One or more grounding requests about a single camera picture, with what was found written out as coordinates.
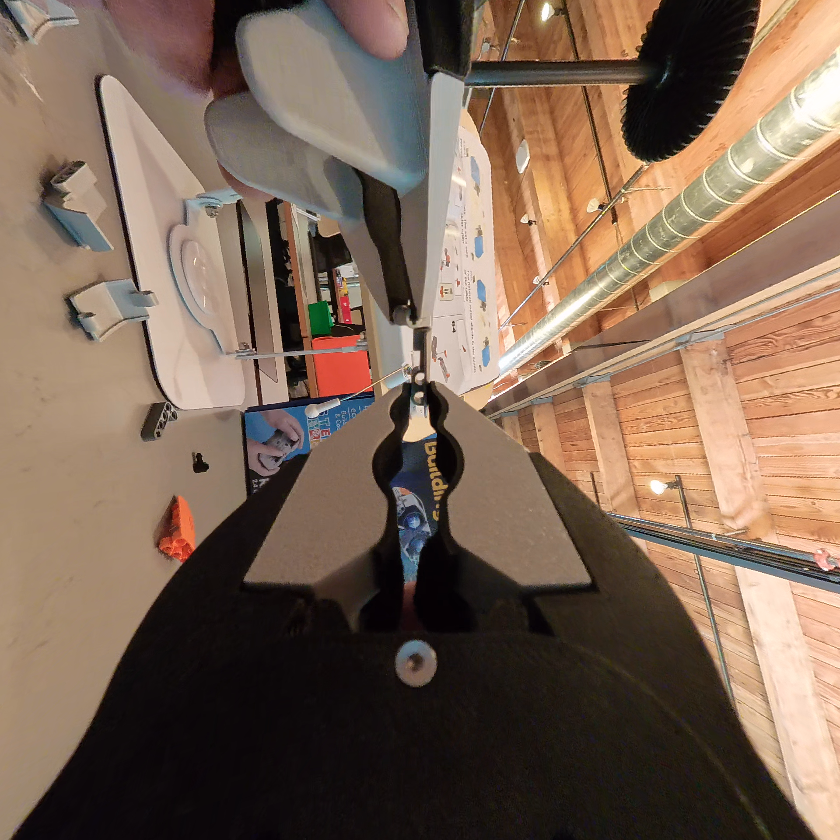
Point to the light grey hinged panel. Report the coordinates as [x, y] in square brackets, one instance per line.
[108, 308]

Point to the dark grey angled beam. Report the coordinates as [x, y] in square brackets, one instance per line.
[157, 421]

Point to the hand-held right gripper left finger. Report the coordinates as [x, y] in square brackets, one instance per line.
[321, 525]

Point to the green crate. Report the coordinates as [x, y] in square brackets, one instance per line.
[320, 318]

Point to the small grey holed beam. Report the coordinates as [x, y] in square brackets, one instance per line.
[418, 403]

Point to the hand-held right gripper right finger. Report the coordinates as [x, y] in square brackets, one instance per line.
[518, 525]

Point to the instruction booklet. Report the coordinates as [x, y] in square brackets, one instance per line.
[469, 262]

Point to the bluish grey curved panel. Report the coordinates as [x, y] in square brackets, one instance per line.
[79, 216]

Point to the orange crate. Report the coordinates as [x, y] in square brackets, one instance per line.
[338, 374]

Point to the light grey panel piece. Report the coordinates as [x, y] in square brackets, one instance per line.
[39, 16]

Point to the person's left hand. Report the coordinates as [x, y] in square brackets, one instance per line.
[367, 26]

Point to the orange wedge panel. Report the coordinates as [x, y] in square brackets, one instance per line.
[177, 525]

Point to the small black connector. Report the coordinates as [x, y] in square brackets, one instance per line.
[199, 464]

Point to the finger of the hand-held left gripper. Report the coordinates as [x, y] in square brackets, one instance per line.
[441, 164]
[369, 253]

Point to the silver air duct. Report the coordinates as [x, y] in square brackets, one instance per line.
[656, 236]

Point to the thin black pin grey ball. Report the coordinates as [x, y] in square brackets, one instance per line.
[420, 354]

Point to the dark blue robot kit box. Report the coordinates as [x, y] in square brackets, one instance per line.
[275, 453]

